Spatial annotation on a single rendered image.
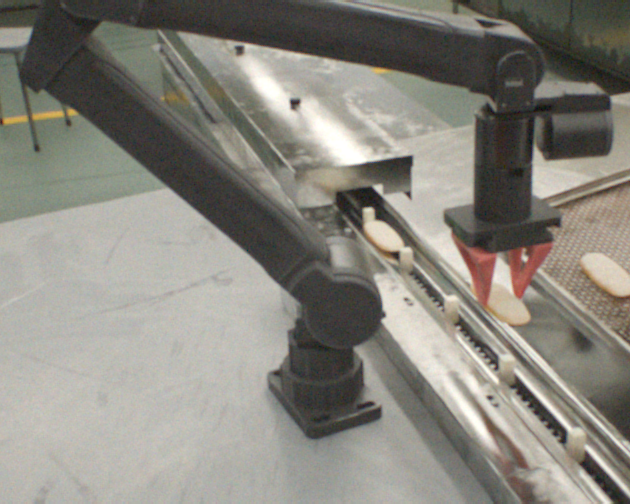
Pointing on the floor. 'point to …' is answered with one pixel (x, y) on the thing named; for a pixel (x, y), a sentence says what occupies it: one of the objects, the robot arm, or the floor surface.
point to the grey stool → (14, 38)
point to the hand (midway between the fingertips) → (500, 293)
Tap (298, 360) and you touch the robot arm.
